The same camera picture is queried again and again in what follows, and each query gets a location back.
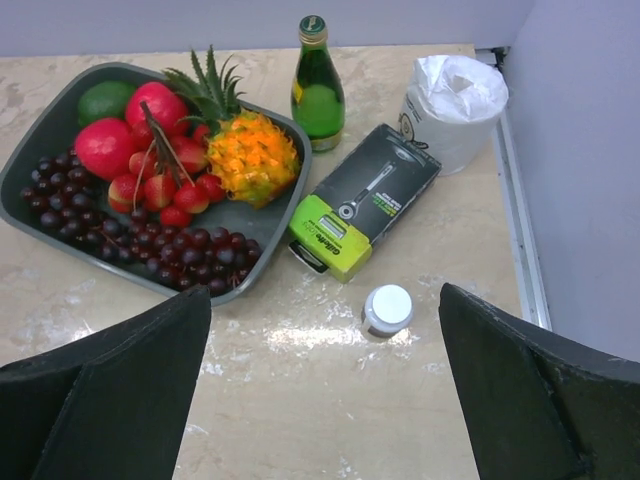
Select white pill bottle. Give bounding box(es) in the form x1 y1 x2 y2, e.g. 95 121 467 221
361 304 413 338

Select green lime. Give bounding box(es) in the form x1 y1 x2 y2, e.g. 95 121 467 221
77 80 136 127

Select green glass bottle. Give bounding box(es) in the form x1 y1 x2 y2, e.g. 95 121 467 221
291 15 346 152

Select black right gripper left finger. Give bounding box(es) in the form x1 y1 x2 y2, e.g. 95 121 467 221
1 287 211 479

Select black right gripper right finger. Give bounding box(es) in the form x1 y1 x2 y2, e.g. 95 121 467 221
439 283 639 479

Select white bottle cap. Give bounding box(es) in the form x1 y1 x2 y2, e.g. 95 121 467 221
364 284 414 322

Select dark purple grape bunch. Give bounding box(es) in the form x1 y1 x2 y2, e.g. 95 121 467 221
19 151 262 297

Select orange artificial pineapple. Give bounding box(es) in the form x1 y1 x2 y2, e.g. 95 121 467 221
162 48 301 209

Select black green razor box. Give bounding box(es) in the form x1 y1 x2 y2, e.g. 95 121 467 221
289 124 441 283

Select grey fruit tray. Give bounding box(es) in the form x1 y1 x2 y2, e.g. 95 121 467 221
1 62 312 306

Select red apple upper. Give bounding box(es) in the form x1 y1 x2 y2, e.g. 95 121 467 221
125 82 189 136

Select aluminium frame rail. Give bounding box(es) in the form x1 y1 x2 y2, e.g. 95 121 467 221
474 45 553 331

